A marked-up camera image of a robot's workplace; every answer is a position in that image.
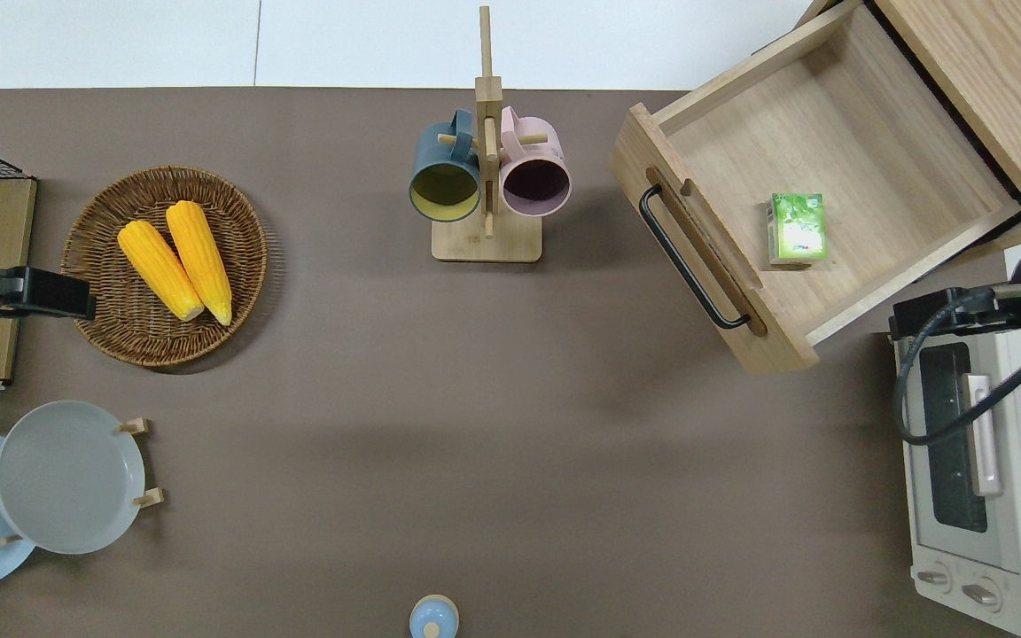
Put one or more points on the yellow corn cob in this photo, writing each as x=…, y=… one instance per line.
x=160, y=270
x=200, y=257

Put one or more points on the dark blue mug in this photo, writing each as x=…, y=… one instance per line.
x=440, y=155

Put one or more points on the brown table mat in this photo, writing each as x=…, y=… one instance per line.
x=475, y=399

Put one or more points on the small green carton box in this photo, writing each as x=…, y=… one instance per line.
x=798, y=229

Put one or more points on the pink mug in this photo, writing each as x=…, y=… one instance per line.
x=539, y=146

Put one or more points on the round wicker basket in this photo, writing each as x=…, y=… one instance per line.
x=112, y=328

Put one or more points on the white toaster oven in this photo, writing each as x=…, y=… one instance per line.
x=1020, y=532

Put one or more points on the blue service bell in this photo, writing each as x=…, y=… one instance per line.
x=433, y=618

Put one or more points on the wooden drawer cabinet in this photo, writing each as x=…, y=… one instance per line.
x=1007, y=80

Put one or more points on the grey plate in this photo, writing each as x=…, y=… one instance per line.
x=67, y=478

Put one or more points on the wooden plate rack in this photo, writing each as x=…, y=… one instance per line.
x=149, y=497

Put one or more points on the wooden mug tree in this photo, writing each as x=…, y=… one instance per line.
x=486, y=244

